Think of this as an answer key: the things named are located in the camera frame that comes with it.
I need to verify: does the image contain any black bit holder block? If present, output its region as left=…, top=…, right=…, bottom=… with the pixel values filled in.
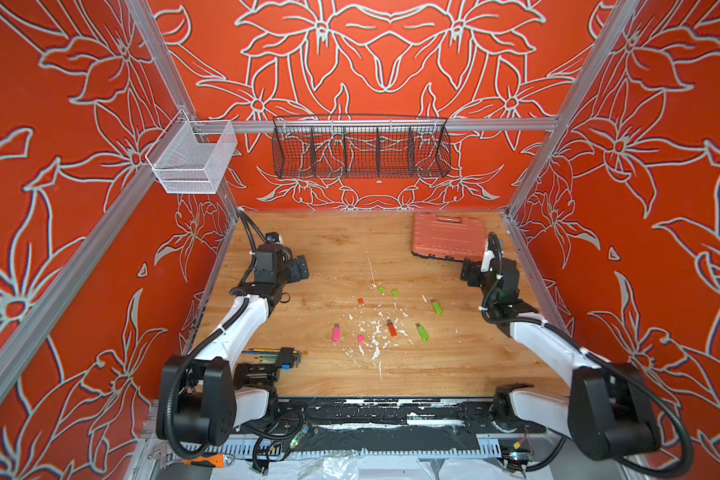
left=233, top=363, right=280, bottom=389

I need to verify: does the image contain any green usb drive front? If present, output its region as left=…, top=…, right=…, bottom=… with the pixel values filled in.
left=416, top=323, right=430, bottom=341

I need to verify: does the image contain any hex key set holder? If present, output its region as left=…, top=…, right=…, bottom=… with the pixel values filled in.
left=242, top=347, right=302, bottom=370

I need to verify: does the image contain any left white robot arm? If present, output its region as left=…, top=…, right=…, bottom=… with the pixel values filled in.
left=156, top=212, right=309, bottom=461

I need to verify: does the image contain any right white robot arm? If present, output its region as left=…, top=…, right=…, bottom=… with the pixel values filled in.
left=461, top=233, right=694, bottom=479

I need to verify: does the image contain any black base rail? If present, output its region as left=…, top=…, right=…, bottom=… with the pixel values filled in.
left=277, top=396, right=554, bottom=460

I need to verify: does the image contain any red plastic tool case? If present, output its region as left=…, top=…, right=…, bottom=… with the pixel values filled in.
left=411, top=213, right=487, bottom=262

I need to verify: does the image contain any black wire basket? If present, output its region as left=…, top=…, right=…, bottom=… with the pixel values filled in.
left=271, top=114, right=453, bottom=180

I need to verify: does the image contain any clear plastic bin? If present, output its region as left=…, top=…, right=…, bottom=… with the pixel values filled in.
left=146, top=109, right=238, bottom=194

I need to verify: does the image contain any orange handled wrench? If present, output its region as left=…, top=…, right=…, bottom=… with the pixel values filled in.
left=148, top=452, right=235, bottom=469

